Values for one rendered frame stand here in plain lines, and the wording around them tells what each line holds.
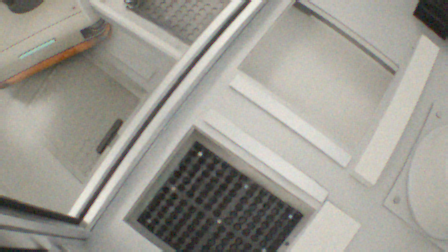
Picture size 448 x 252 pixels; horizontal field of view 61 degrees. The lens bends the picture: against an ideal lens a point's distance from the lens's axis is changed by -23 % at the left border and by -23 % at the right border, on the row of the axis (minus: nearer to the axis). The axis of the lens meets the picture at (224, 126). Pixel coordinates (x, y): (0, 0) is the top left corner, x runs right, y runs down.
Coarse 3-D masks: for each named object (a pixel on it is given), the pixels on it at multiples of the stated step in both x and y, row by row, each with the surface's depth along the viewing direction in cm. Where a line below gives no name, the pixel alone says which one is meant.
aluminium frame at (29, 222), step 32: (256, 0) 77; (224, 32) 76; (192, 64) 74; (192, 96) 77; (160, 128) 73; (128, 160) 71; (0, 224) 41; (32, 224) 48; (64, 224) 59; (96, 224) 71
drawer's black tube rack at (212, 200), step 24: (192, 168) 79; (216, 168) 79; (168, 192) 82; (192, 192) 81; (216, 192) 81; (240, 192) 78; (264, 192) 81; (168, 216) 77; (192, 216) 77; (216, 216) 77; (240, 216) 77; (264, 216) 77; (288, 216) 77; (168, 240) 80; (192, 240) 79; (216, 240) 76; (240, 240) 79; (264, 240) 76
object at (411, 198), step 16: (432, 112) 75; (432, 128) 74; (416, 144) 73; (432, 144) 66; (416, 160) 71; (432, 160) 62; (400, 176) 72; (416, 176) 69; (432, 176) 61; (400, 192) 71; (416, 192) 68; (432, 192) 61; (400, 208) 71; (416, 208) 69; (432, 208) 62; (416, 224) 69; (432, 224) 66; (432, 240) 69
